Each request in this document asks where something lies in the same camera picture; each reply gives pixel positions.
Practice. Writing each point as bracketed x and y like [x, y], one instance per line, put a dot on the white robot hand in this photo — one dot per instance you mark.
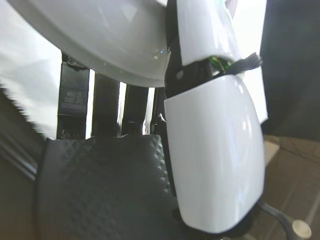
[215, 150]

